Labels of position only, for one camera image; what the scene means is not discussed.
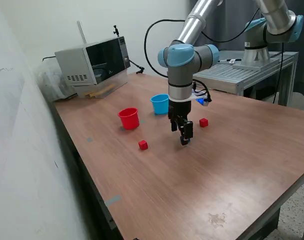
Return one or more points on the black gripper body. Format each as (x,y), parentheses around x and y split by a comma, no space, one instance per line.
(179,108)

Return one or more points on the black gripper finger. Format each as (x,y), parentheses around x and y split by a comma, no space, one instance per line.
(188,131)
(174,125)

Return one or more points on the red cube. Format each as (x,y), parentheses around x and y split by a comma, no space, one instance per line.
(143,145)
(203,122)

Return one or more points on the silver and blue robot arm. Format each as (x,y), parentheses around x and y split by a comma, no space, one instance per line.
(181,75)

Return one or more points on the blue plastic bin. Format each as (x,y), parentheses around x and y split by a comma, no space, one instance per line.
(159,105)

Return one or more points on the red plastic bin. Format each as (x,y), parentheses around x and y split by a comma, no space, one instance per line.
(129,121)

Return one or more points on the aluminium robot mounting stand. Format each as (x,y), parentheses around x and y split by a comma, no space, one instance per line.
(229,75)

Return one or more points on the clear plastic box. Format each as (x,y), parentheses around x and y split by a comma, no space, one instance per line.
(116,81)

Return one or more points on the wooden sticks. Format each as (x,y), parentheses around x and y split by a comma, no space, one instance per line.
(99,92)

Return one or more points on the dark grey curtain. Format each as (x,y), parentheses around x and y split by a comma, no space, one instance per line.
(224,25)

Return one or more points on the long blue tape strip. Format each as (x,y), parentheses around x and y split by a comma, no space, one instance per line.
(113,200)

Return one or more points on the silver microwave oven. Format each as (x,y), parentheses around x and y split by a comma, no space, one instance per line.
(74,65)

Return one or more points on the white thin rod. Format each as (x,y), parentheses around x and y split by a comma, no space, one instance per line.
(81,31)

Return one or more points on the clear plastic bag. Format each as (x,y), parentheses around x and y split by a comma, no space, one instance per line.
(51,82)

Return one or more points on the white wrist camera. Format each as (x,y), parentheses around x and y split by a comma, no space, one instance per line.
(200,100)

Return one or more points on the small black camera mount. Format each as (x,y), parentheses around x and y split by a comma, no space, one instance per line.
(115,30)

